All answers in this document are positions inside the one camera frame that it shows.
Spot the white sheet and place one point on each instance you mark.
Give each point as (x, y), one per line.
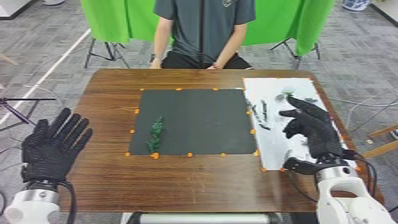
(269, 146)

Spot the person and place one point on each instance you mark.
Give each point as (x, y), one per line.
(202, 26)

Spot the black stand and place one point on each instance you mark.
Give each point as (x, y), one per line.
(109, 50)
(294, 50)

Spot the pale grey bar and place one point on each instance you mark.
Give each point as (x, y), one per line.
(207, 218)

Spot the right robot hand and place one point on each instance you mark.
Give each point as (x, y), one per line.
(314, 130)

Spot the dark mat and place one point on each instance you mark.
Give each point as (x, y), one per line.
(202, 126)

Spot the blue white vase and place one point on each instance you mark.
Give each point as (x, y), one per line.
(356, 5)

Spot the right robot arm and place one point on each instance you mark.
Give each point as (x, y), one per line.
(344, 196)

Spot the white flower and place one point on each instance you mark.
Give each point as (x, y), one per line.
(289, 90)

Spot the green sprig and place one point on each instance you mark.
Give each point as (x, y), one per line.
(264, 109)
(255, 111)
(266, 126)
(157, 131)

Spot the wooden chair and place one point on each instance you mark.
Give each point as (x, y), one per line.
(383, 150)

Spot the dark green leaf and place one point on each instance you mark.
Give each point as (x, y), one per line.
(310, 99)

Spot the black tripod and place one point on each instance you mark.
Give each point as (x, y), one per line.
(19, 111)

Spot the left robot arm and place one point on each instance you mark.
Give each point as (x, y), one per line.
(33, 206)

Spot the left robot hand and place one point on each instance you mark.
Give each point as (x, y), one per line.
(54, 150)

